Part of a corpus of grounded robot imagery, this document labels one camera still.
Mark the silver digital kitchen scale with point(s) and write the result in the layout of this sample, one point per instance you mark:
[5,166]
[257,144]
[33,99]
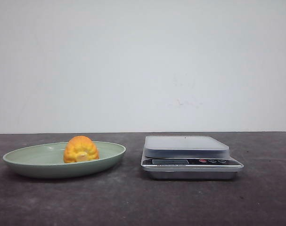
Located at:
[188,158]

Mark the yellow corn cob piece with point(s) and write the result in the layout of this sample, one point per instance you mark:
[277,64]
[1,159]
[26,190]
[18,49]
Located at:
[79,149]

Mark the green oval plate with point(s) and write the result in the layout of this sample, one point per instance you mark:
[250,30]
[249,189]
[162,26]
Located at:
[46,160]

